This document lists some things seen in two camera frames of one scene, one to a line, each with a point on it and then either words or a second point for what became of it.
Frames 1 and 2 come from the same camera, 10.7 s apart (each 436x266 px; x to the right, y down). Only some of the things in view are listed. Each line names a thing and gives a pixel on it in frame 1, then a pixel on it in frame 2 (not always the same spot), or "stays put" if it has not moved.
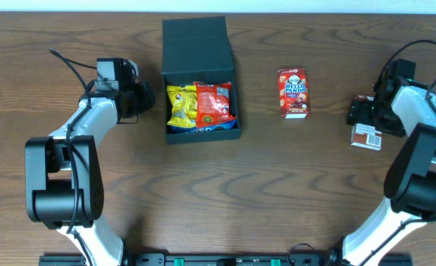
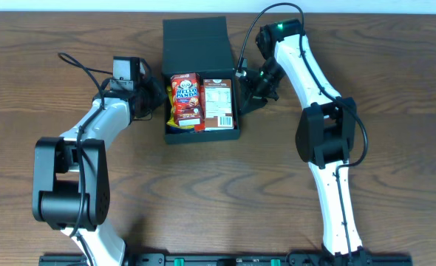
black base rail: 220,259 stays put
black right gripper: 360,111 -> 253,89
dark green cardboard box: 193,50 stays put
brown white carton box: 364,136 -> 218,104
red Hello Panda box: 293,84 -> 187,99
